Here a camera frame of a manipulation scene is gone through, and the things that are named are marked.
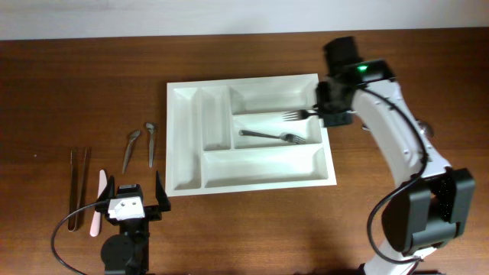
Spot white plastic cutlery tray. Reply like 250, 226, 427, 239
165, 74, 337, 196

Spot steel kitchen tongs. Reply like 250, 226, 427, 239
69, 147, 90, 213

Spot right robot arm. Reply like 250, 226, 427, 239
313, 37, 475, 274

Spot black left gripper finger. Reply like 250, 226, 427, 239
155, 171, 171, 212
98, 176, 115, 202

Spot steel tablespoon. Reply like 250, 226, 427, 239
416, 119, 434, 138

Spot steel fork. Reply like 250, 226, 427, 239
282, 109, 319, 121
238, 130, 306, 144

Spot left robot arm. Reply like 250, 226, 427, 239
96, 173, 171, 275

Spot pink plastic knife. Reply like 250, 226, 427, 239
89, 169, 108, 238

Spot small steel teaspoon right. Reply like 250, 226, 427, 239
145, 122, 157, 168

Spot small steel teaspoon left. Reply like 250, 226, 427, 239
121, 130, 141, 173

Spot small steel teaspoon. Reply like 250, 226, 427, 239
145, 122, 157, 168
121, 130, 141, 173

